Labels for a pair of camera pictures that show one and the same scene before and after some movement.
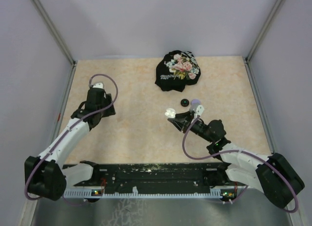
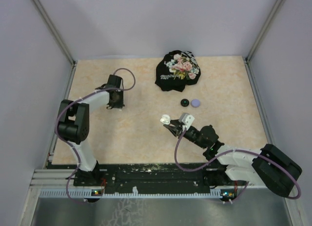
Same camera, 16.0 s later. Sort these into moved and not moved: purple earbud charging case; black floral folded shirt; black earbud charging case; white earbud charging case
Moved: white earbud charging case
Not moved: black earbud charging case; purple earbud charging case; black floral folded shirt
